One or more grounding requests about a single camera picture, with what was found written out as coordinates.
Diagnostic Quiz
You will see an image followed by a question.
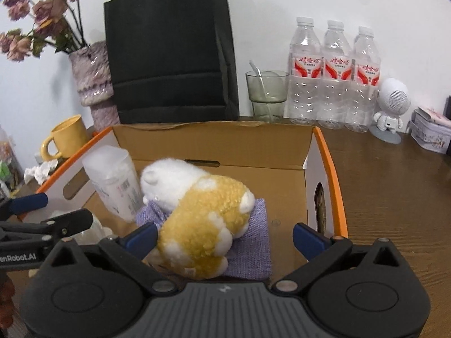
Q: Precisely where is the purple drawstring fabric pouch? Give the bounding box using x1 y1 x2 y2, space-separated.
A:
135 198 272 279

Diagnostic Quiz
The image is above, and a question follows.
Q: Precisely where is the clear plastic cotton swab container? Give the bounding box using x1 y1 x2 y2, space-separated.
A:
82 145 144 223

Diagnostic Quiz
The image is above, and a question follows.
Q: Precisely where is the white and tan plush toy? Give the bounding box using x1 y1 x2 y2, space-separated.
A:
140 158 255 280

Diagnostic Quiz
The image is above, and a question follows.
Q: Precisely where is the iridescent plastic bag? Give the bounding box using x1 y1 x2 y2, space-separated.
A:
44 208 112 245

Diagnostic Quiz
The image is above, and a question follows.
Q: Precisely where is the person's left hand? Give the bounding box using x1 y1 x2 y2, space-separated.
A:
0 278 15 330

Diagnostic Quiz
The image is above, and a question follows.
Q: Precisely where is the crumpled white tissue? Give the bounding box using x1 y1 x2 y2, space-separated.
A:
24 159 58 185

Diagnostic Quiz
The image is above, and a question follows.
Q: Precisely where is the yellow ceramic mug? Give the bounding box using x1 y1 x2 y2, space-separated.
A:
40 114 91 162

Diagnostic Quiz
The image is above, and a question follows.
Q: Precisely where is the red orange cardboard box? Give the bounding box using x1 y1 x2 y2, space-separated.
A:
21 121 348 281

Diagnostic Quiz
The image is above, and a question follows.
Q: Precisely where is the right clear water bottle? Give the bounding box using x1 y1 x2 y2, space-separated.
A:
346 26 381 133

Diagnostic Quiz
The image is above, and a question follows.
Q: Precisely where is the clear water bottle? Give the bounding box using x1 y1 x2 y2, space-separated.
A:
317 20 352 130
346 26 381 133
287 17 322 124

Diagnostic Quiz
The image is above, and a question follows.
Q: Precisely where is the left clear water bottle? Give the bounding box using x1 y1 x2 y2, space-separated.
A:
287 17 322 124

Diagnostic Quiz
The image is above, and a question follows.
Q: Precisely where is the white floral tin box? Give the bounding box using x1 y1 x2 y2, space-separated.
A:
407 107 451 154

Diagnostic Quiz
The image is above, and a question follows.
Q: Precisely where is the purple ceramic vase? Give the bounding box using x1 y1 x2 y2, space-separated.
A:
69 41 120 133

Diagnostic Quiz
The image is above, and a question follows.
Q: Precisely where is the white astronaut figure speaker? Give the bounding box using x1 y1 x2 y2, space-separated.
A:
369 78 410 145

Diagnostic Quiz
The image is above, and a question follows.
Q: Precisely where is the middle clear water bottle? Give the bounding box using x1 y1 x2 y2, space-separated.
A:
317 20 352 130

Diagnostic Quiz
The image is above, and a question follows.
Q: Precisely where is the grey glass tumbler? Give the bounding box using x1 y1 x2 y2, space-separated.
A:
246 70 290 123

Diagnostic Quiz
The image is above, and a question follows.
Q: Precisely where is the white straw spoon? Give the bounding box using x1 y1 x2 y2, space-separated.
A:
249 59 274 123

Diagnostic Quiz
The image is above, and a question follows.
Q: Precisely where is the dried pink rose bouquet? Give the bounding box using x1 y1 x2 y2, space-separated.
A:
1 0 88 62

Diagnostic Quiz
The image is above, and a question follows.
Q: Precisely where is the black paper shopping bag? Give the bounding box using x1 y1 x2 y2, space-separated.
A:
104 0 239 124

